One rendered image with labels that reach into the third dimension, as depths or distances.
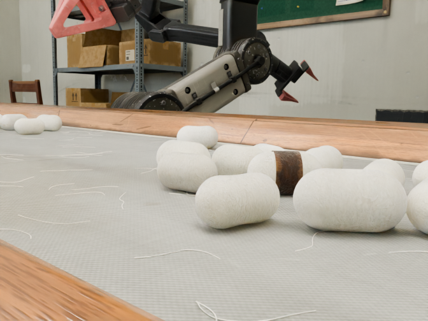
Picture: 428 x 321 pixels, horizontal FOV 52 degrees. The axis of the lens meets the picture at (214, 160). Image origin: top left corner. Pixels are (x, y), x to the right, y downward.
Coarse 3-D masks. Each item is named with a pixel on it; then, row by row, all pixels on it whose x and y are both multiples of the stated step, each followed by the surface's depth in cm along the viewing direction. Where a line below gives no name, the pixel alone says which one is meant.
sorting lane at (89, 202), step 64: (64, 128) 59; (0, 192) 20; (64, 192) 20; (128, 192) 20; (192, 192) 20; (64, 256) 12; (128, 256) 12; (192, 256) 12; (256, 256) 12; (320, 256) 12; (384, 256) 13; (192, 320) 9; (256, 320) 9; (320, 320) 9; (384, 320) 9
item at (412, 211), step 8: (424, 184) 14; (416, 192) 14; (424, 192) 14; (408, 200) 15; (416, 200) 14; (424, 200) 14; (408, 208) 15; (416, 208) 14; (424, 208) 14; (408, 216) 15; (416, 216) 14; (424, 216) 14; (416, 224) 14; (424, 224) 14; (424, 232) 14
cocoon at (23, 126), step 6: (18, 120) 47; (24, 120) 47; (30, 120) 48; (36, 120) 48; (18, 126) 47; (24, 126) 47; (30, 126) 47; (36, 126) 48; (42, 126) 48; (18, 132) 47; (24, 132) 47; (30, 132) 48; (36, 132) 48
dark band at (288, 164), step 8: (280, 152) 20; (288, 152) 20; (296, 152) 20; (280, 160) 20; (288, 160) 20; (296, 160) 20; (280, 168) 19; (288, 168) 19; (296, 168) 20; (280, 176) 19; (288, 176) 19; (296, 176) 19; (280, 184) 20; (288, 184) 20; (296, 184) 20; (280, 192) 20; (288, 192) 20
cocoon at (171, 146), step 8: (168, 144) 24; (176, 144) 24; (184, 144) 24; (192, 144) 24; (200, 144) 24; (160, 152) 24; (168, 152) 24; (184, 152) 23; (192, 152) 23; (200, 152) 23; (208, 152) 24
